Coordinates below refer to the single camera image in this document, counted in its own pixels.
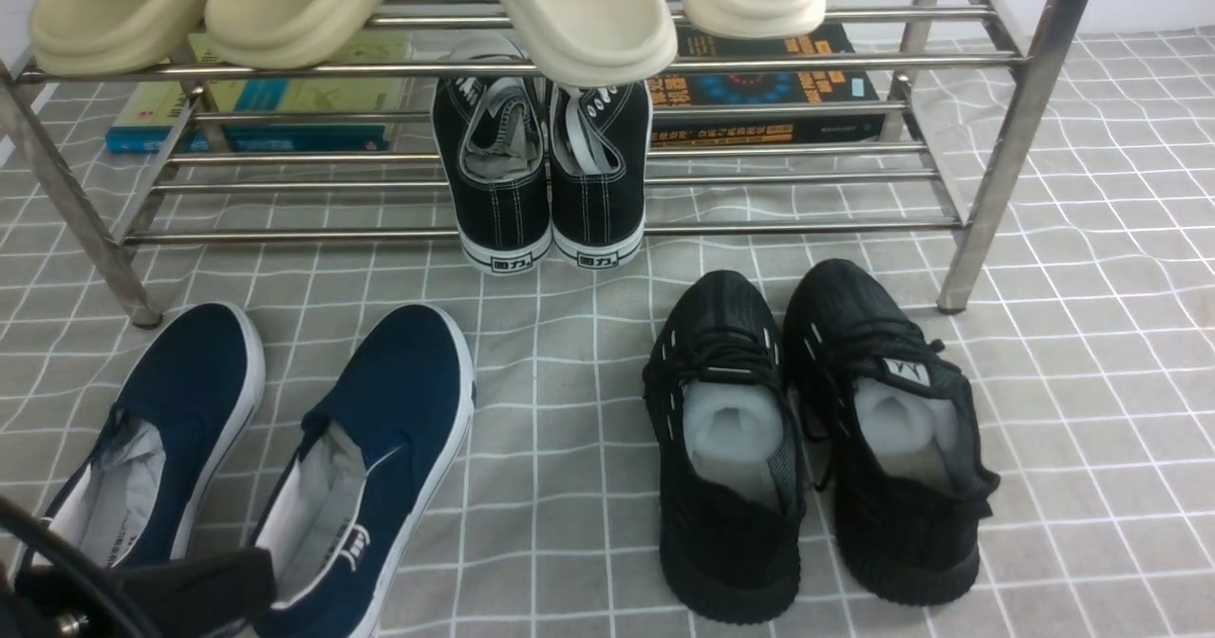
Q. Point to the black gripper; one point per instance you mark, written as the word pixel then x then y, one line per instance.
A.
pixel 215 596

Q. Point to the navy slip-on shoe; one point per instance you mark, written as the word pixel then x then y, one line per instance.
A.
pixel 373 452
pixel 135 498

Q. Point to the stainless steel shoe rack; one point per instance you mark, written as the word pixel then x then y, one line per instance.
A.
pixel 197 158

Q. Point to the green and blue book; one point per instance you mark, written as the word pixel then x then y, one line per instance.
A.
pixel 148 116

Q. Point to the black knit sneaker left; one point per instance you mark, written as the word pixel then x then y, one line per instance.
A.
pixel 732 471

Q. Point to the black knit sneaker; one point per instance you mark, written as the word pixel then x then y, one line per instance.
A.
pixel 900 426
pixel 732 471

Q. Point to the black canvas sneaker left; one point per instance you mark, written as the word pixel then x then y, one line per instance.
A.
pixel 491 144

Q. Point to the black canvas sneaker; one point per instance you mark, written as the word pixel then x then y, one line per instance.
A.
pixel 491 144
pixel 600 140

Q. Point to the tan slipper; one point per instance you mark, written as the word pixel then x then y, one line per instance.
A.
pixel 283 33
pixel 74 38

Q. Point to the tan slipper far left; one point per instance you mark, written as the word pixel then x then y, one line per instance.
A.
pixel 74 38

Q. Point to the black canvas sneaker right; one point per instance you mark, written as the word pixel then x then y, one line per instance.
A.
pixel 600 140

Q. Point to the cream slipper centre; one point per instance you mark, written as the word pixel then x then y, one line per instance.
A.
pixel 590 43

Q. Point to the black knit sneaker right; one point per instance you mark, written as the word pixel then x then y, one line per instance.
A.
pixel 900 426

